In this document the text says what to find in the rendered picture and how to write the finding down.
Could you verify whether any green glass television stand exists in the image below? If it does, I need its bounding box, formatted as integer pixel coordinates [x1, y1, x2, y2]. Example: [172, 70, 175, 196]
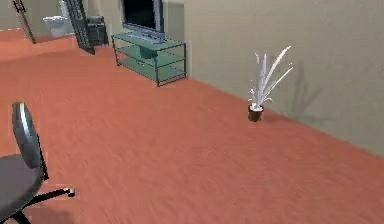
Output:
[111, 32, 188, 88]

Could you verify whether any grey flat television set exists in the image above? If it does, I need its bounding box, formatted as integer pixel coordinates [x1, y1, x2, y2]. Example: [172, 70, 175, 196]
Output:
[119, 0, 167, 40]

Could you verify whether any grey office chair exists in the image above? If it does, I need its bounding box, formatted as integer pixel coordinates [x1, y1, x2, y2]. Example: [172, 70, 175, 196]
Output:
[0, 101, 76, 224]

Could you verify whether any white plant in dark pot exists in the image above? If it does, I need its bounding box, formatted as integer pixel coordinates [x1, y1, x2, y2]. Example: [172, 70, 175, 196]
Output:
[247, 45, 295, 123]

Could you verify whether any black bin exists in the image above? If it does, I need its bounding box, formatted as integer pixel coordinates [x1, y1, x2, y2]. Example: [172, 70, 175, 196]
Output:
[86, 15, 110, 47]

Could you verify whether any dark panelled room door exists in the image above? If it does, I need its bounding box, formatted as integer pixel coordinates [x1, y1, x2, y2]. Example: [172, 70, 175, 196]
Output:
[64, 0, 96, 56]

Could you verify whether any white toilet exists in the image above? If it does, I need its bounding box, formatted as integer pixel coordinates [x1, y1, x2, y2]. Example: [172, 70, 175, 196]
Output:
[42, 0, 75, 38]

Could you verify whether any dark leaning ladder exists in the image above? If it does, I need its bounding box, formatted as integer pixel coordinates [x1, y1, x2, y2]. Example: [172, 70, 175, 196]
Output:
[12, 0, 37, 45]

